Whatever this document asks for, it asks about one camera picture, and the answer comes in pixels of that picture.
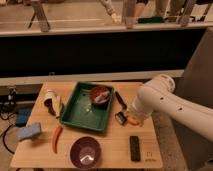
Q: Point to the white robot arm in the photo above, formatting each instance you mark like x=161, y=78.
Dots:
x=157, y=95

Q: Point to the green mat in background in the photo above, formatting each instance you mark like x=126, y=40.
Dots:
x=150, y=20

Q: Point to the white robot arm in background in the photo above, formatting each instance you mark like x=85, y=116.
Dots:
x=108, y=5

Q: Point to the black handled brush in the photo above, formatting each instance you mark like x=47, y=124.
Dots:
x=120, y=116

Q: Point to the blue sponge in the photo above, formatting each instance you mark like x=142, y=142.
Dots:
x=29, y=132

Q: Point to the orange carrot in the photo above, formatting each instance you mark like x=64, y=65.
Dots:
x=55, y=137

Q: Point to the blue box under table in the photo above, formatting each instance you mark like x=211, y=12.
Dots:
x=22, y=116

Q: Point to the purple bowl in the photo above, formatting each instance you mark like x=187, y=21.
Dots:
x=85, y=153

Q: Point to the green plastic tray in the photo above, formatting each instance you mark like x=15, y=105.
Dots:
x=80, y=112

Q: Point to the black remote control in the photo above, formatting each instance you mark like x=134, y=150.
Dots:
x=135, y=148

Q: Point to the white cloth in bowl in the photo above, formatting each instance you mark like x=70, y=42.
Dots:
x=101, y=98

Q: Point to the white cup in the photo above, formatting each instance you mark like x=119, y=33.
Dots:
x=49, y=95

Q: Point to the red bowl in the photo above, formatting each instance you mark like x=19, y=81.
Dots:
x=96, y=91

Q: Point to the yellow orange apple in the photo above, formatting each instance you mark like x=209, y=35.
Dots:
x=132, y=121

